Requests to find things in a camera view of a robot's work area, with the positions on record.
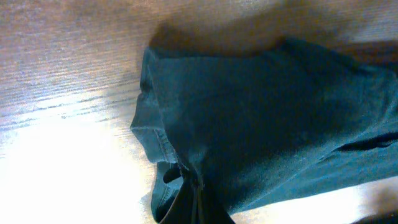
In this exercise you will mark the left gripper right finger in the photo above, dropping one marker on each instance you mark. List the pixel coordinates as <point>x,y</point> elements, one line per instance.
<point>209,210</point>

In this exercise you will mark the black nike t-shirt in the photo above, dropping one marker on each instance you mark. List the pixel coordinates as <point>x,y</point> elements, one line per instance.
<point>290,122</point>

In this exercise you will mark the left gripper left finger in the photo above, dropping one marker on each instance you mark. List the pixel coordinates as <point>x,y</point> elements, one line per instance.
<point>184,208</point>

